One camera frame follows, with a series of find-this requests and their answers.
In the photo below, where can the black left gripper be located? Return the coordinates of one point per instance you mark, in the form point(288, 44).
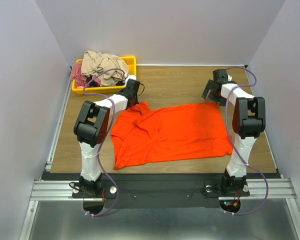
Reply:
point(126, 93)

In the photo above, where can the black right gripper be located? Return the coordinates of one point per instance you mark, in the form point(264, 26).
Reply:
point(212, 87)

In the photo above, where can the orange t shirt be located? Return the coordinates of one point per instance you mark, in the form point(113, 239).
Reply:
point(143, 135)

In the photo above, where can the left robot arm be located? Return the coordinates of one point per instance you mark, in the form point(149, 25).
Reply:
point(91, 129)

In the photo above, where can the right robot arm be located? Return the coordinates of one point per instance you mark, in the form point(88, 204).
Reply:
point(248, 122)

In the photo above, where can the yellow plastic bin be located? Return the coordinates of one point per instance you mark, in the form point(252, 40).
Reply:
point(132, 65)

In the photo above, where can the black garment in bin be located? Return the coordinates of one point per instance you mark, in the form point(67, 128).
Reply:
point(93, 81)

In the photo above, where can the beige t shirt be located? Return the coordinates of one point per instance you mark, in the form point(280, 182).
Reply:
point(108, 68)

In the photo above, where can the pink t shirt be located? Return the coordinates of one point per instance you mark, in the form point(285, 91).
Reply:
point(76, 75)

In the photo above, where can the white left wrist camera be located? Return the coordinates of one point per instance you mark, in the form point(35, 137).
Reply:
point(130, 77)

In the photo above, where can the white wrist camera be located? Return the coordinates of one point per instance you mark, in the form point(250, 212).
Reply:
point(130, 77)
point(230, 78)

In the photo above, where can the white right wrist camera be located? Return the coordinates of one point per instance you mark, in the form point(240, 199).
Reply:
point(230, 78)

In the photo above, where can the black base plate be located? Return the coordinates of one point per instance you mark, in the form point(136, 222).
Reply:
point(145, 191)

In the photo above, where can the aluminium frame rail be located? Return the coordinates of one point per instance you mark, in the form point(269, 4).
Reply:
point(30, 214)

